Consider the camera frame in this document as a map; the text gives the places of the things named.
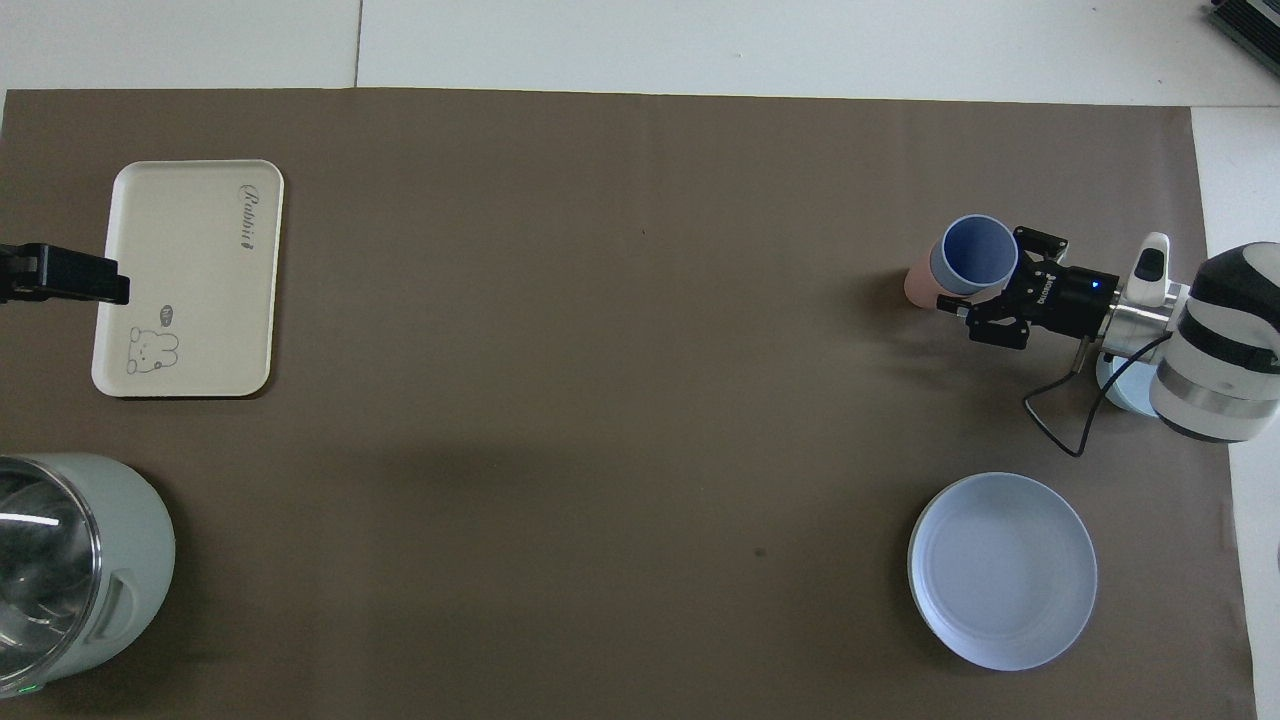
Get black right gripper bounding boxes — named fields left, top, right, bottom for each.
left=940, top=228, right=1119, bottom=351

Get blue plastic cup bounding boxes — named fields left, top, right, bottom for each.
left=930, top=215, right=1020, bottom=298

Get pink plastic cup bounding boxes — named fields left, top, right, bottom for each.
left=904, top=255, right=961, bottom=311

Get cream rabbit print tray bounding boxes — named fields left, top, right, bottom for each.
left=91, top=160, right=285, bottom=398

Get light blue bowl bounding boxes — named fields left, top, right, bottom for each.
left=1096, top=352, right=1166, bottom=413

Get mint green cooking pot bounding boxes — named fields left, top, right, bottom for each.
left=0, top=453, right=177, bottom=698

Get pale blue plate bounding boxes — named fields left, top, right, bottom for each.
left=907, top=472, right=1099, bottom=672

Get glass pot lid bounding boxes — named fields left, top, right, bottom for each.
left=0, top=468, right=103, bottom=691

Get grey ribbed device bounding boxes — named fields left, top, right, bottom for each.
left=1205, top=0, right=1280, bottom=51

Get brown table mat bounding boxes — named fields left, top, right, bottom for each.
left=0, top=88, right=1259, bottom=720

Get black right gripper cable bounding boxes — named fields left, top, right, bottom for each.
left=1023, top=335, right=1171, bottom=458

